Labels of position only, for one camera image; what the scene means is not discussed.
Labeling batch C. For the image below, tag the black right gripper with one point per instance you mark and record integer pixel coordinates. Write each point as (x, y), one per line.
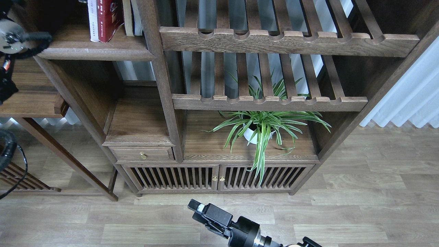
(243, 233)

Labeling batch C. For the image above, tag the red cover book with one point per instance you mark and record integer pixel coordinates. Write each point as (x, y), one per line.
(110, 18)

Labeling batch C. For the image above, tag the white cover book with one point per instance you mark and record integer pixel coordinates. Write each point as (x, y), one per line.
(93, 20)

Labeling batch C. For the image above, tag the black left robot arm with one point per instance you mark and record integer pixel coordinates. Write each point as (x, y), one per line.
(16, 43)

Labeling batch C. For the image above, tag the white plant pot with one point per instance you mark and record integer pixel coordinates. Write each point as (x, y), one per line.
(251, 134)

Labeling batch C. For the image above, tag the green spider plant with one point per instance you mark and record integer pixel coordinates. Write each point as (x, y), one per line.
(279, 120)

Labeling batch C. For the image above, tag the dark wooden bookshelf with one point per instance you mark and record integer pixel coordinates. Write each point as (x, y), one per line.
(149, 100)

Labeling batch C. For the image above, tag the white upright book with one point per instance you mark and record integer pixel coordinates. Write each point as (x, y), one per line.
(138, 27)

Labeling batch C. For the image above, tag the slatted wooden bench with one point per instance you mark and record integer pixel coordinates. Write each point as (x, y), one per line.
(22, 181)

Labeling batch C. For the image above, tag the beige upright book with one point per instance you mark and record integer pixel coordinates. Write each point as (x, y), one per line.
(128, 17)

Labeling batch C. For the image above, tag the white window curtain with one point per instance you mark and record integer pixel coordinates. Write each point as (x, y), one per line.
(415, 96)

